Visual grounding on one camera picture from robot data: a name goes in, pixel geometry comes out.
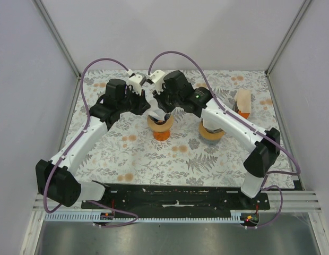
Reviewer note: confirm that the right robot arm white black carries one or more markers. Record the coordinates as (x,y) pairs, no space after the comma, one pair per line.
(173,90)

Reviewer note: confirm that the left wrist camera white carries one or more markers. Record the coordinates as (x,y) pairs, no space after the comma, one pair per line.
(135,81)

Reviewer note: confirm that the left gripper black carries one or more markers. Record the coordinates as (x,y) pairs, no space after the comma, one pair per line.
(143,103)

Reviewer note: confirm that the orange glass carafe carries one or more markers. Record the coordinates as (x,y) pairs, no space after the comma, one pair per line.
(161,136)

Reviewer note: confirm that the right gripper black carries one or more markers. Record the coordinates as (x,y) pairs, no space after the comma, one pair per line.
(159,98)

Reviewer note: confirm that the right aluminium frame post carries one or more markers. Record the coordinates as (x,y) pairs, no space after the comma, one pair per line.
(288,35)

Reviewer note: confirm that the blue plastic dripper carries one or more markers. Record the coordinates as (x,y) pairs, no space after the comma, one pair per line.
(160,122)

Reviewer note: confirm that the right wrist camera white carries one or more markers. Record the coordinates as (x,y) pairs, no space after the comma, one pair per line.
(157,78)

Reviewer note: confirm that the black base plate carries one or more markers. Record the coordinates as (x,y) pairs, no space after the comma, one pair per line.
(138,196)

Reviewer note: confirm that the aluminium rail front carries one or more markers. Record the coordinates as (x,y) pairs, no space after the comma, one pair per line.
(294,201)

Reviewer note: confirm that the coffee filter box orange black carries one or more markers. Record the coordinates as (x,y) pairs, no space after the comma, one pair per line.
(243,103)

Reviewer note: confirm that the aluminium frame post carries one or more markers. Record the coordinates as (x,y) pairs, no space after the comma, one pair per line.
(57,36)
(288,35)

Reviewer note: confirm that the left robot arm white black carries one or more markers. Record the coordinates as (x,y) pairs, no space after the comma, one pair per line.
(56,177)

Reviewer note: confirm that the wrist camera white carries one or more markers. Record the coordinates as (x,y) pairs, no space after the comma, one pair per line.
(135,81)
(157,78)

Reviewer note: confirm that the left aluminium frame post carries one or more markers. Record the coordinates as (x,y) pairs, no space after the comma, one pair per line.
(57,36)

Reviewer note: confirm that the floral tablecloth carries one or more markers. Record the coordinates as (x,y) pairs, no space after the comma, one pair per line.
(129,153)

